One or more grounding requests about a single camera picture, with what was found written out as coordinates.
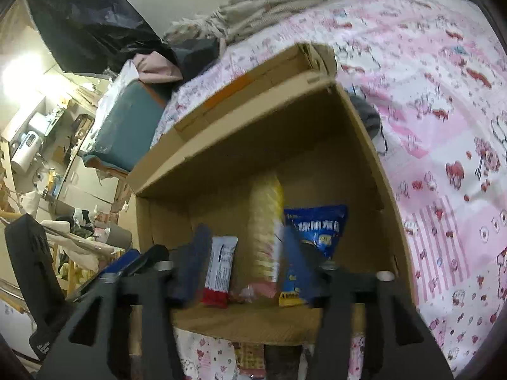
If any small red candy wrapper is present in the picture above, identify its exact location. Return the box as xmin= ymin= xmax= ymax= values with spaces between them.
xmin=228 ymin=284 xmax=256 ymax=305

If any dark grey cloth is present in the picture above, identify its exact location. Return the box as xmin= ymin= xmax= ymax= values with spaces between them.
xmin=350 ymin=94 xmax=383 ymax=136

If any beige floral quilt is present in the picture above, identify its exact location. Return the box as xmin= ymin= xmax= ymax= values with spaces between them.
xmin=164 ymin=0 xmax=354 ymax=45

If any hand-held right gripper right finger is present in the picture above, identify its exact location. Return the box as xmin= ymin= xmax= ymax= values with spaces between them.
xmin=283 ymin=225 xmax=454 ymax=380

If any beige kitchen cabinet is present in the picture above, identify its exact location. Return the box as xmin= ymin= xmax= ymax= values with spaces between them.
xmin=40 ymin=157 xmax=121 ymax=216

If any pink garment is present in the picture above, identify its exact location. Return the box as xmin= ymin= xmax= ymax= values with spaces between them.
xmin=132 ymin=51 xmax=183 ymax=85

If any pink printed bedsheet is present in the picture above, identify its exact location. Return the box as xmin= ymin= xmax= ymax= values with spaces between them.
xmin=152 ymin=0 xmax=507 ymax=380

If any blue yellow snack packet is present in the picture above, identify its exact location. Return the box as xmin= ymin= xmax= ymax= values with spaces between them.
xmin=277 ymin=269 xmax=314 ymax=308

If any white red snack packet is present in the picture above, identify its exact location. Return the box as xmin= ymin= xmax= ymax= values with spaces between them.
xmin=201 ymin=235 xmax=239 ymax=309

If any yellow striped snack packet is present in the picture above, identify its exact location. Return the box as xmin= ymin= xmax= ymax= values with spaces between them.
xmin=233 ymin=341 xmax=266 ymax=380

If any yellow cracker pack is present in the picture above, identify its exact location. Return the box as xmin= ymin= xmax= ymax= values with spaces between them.
xmin=249 ymin=173 xmax=285 ymax=286

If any white water heater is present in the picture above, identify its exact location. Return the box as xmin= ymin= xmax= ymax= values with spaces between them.
xmin=10 ymin=111 xmax=41 ymax=174

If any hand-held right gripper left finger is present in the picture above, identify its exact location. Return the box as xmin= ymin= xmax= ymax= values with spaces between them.
xmin=37 ymin=224 xmax=212 ymax=380

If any black plastic bag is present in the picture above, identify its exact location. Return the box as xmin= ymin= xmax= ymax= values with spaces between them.
xmin=23 ymin=0 xmax=176 ymax=75

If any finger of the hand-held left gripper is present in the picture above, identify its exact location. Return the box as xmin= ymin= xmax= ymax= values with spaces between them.
xmin=76 ymin=244 xmax=171 ymax=298

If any brown cardboard box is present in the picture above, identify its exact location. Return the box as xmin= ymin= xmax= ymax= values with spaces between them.
xmin=126 ymin=41 xmax=416 ymax=347

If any dark clothing pile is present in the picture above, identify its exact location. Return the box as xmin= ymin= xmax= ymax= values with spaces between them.
xmin=173 ymin=37 xmax=221 ymax=85

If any grey bucket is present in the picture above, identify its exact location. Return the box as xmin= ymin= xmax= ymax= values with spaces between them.
xmin=104 ymin=223 xmax=134 ymax=249

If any dark brown snack packet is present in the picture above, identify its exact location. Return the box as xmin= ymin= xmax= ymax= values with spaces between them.
xmin=264 ymin=344 xmax=304 ymax=380

